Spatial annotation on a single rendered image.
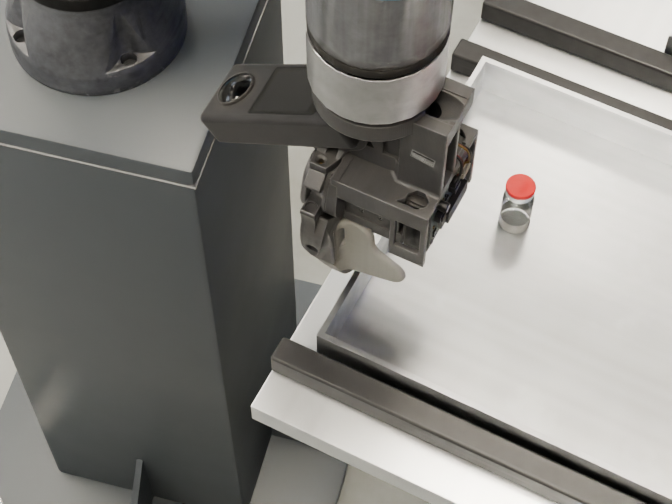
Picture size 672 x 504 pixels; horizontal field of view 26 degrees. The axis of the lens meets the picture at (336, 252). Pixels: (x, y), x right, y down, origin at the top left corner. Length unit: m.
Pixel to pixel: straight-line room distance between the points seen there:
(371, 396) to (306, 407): 0.05
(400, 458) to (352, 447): 0.03
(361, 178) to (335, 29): 0.14
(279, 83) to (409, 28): 0.16
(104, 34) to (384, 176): 0.41
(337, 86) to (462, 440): 0.28
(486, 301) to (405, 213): 0.20
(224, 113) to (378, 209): 0.11
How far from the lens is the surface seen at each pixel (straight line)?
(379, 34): 0.71
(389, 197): 0.82
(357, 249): 0.91
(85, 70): 1.20
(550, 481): 0.93
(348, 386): 0.95
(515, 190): 1.00
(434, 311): 0.99
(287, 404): 0.96
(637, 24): 1.16
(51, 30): 1.19
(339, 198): 0.84
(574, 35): 1.12
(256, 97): 0.86
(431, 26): 0.72
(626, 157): 1.08
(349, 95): 0.75
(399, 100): 0.75
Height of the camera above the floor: 1.75
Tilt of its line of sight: 59 degrees down
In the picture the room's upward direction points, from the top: straight up
